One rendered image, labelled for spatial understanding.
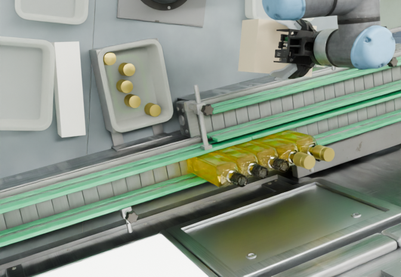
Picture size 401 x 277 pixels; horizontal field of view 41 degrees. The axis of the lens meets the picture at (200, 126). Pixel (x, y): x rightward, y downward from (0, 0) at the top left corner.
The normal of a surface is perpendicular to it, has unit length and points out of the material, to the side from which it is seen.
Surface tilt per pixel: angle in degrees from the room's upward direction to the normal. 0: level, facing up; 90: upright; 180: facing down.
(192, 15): 3
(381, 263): 90
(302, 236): 90
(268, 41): 0
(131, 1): 3
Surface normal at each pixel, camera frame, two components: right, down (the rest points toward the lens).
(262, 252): -0.17, -0.96
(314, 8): 0.38, 0.67
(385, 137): 0.42, 0.14
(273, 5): -0.91, 0.16
